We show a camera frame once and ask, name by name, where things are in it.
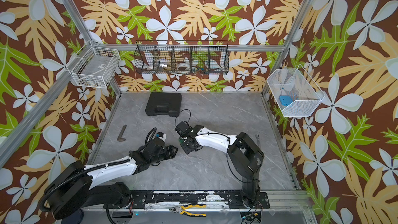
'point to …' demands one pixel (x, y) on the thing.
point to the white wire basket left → (94, 66)
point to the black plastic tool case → (164, 103)
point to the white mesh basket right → (297, 83)
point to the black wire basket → (179, 57)
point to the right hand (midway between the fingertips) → (187, 147)
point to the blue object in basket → (285, 100)
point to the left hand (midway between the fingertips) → (176, 148)
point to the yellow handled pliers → (180, 209)
